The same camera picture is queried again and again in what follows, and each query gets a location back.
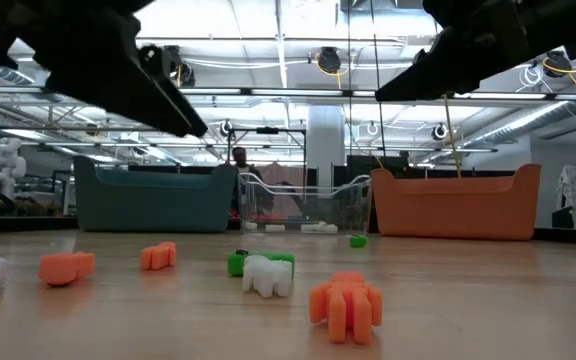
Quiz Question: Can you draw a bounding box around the clear plastic bin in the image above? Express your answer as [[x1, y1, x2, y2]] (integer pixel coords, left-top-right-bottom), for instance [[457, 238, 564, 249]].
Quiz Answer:
[[237, 172, 373, 235]]

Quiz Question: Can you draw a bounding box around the long ceiling light bar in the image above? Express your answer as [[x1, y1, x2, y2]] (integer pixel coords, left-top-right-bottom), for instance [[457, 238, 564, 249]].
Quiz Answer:
[[0, 84, 576, 102]]

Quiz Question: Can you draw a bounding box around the person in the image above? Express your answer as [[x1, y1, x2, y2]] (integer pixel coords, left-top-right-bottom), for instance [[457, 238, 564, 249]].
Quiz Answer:
[[227, 146, 275, 216]]

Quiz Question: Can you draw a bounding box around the pink hanging cloth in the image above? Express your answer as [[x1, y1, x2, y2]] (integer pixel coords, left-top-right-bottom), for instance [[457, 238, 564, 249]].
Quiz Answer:
[[260, 162, 305, 217]]

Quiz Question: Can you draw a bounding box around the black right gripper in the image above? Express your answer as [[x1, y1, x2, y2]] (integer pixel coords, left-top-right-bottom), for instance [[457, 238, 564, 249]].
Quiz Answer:
[[374, 0, 576, 103]]

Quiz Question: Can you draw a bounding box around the white round column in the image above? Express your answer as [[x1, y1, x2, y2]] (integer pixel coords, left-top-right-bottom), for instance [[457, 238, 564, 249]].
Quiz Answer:
[[306, 104, 347, 189]]

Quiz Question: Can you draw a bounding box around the orange plastic bin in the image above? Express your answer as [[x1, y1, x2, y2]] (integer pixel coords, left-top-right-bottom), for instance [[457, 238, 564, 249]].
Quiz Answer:
[[370, 162, 543, 242]]

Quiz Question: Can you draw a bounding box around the black hanging cable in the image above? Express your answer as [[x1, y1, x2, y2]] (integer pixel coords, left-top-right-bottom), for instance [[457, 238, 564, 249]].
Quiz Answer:
[[370, 0, 388, 154]]

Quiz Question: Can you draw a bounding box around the teal plastic bin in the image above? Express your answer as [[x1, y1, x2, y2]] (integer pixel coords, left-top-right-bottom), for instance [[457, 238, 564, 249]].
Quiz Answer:
[[72, 155, 239, 234]]

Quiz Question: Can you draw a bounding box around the orange skeleton figure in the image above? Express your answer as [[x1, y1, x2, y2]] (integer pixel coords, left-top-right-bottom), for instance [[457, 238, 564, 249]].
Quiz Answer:
[[139, 241, 178, 272], [38, 251, 97, 287], [308, 270, 384, 346]]

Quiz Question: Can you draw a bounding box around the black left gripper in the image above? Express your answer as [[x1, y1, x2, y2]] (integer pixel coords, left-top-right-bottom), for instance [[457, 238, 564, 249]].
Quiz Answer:
[[15, 0, 209, 138]]

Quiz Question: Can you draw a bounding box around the black metal frame rig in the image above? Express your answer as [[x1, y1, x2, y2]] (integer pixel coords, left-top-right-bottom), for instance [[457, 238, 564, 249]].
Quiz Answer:
[[225, 126, 309, 169]]

